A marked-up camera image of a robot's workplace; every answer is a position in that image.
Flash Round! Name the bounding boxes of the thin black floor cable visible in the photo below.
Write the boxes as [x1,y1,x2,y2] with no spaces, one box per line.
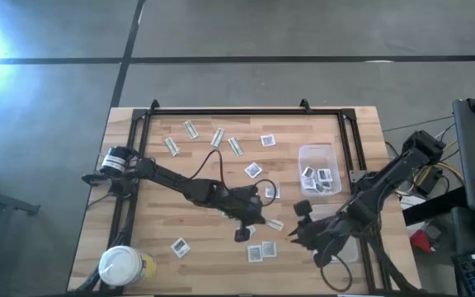
[381,115,456,134]

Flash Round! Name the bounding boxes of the black metal table frame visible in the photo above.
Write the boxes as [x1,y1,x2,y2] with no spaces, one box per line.
[99,98,418,294]

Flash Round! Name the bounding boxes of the black floor stand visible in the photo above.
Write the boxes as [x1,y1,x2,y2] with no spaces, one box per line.
[0,163,41,248]

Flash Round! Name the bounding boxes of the white wipes canister yellow label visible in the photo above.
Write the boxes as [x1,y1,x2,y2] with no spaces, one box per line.
[98,244,158,288]

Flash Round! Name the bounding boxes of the small clear plastic container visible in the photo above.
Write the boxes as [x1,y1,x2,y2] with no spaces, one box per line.
[297,144,342,198]

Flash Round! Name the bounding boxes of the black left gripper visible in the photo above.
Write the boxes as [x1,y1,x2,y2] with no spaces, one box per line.
[222,185,272,243]

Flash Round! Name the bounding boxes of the red object on floor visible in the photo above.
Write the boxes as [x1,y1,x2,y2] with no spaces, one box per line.
[409,229,433,254]

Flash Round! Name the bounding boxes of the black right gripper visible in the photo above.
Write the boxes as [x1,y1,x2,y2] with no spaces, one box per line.
[289,200,348,269]

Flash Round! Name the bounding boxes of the white floor cable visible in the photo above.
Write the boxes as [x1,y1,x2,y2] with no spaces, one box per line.
[434,122,457,141]

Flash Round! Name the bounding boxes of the yellow cables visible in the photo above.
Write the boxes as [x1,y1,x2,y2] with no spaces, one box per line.
[411,139,465,189]

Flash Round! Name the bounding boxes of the black power box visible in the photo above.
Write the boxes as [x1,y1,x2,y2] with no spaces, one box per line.
[416,167,444,196]

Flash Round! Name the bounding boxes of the large clear plastic container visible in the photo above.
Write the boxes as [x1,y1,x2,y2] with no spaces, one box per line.
[309,203,360,265]

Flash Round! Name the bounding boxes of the white power strip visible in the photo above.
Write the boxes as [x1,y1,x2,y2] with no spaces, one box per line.
[397,190,419,210]

